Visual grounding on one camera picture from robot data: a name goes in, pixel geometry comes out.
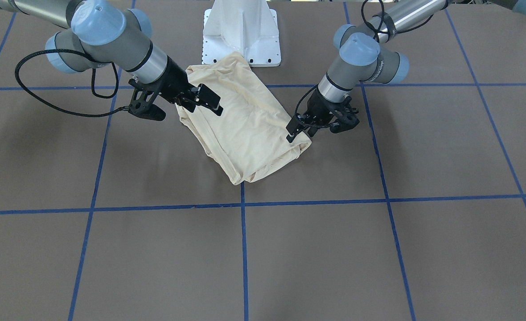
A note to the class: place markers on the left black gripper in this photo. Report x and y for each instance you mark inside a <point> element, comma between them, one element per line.
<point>319,107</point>

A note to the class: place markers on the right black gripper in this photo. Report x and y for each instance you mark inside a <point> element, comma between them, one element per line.
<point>174,80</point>

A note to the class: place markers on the cream long-sleeve printed shirt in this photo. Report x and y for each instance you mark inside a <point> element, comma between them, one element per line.
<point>249,139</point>

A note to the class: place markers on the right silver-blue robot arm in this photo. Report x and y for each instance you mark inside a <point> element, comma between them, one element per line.
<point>95,33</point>

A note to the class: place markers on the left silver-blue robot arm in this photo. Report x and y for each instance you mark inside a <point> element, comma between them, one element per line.
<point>361,58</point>

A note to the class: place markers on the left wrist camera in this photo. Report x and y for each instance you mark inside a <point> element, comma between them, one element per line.
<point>345,114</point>

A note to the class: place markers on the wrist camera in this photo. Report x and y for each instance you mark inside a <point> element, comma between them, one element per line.
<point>142,100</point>
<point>345,114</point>

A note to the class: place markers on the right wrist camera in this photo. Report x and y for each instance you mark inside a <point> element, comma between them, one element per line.
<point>142,100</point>

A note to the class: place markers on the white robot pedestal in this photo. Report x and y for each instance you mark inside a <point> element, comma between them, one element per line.
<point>248,27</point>

